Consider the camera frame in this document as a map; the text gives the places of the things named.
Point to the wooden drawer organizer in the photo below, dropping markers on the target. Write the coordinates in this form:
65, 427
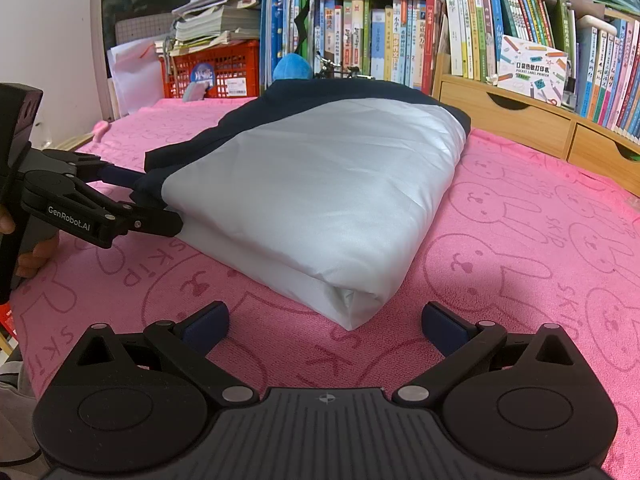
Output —
530, 120

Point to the white and navy jacket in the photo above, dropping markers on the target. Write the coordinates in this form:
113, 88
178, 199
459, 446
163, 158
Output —
325, 185

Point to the model bicycle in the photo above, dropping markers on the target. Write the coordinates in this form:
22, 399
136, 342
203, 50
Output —
345, 70

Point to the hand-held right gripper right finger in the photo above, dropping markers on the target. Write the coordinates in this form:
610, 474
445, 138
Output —
440, 325

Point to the row of colourful books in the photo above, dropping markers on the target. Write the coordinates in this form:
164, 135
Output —
400, 35

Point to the red plastic crate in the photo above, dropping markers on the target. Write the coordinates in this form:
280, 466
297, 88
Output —
235, 70

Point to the person's grey clothing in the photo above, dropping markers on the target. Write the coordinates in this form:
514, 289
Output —
15, 400

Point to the person's left hand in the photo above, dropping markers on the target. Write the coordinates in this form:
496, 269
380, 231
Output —
37, 257

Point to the white paper bag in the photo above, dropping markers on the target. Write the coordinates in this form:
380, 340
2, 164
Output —
132, 80

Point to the stack of papers and booklets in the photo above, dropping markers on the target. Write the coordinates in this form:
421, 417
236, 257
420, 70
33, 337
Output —
215, 22

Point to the round blue hand fan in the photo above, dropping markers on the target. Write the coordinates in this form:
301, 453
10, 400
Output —
200, 80

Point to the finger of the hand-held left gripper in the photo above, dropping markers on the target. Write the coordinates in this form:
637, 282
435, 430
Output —
150, 220
120, 176

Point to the small round blue plush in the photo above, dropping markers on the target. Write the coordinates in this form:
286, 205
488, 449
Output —
292, 67

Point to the pink bunny print blanket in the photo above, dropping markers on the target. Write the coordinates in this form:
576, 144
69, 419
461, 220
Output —
500, 270

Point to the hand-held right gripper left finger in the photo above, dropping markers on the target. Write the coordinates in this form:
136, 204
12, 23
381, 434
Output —
205, 325

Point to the white label printer box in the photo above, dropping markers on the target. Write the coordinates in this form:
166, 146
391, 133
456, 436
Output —
532, 72

